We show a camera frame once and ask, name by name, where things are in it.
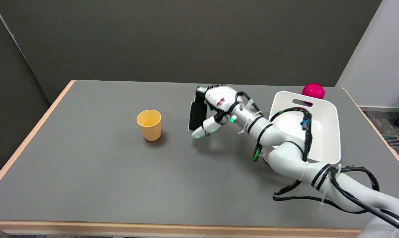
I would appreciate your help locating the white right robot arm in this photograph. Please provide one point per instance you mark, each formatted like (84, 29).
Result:
(295, 155)

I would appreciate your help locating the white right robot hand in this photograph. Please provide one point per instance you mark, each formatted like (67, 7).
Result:
(219, 97)

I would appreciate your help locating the yellow plastic cup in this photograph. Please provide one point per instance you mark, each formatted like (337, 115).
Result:
(149, 124)

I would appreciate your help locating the black blackboard eraser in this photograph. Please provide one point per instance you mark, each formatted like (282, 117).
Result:
(197, 112)

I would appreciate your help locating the pink ball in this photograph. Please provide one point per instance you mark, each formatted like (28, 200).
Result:
(313, 91)

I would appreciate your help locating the floor vent grille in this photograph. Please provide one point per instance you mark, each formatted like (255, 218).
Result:
(393, 140)

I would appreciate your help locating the white plastic container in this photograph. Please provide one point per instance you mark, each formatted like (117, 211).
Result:
(322, 129)

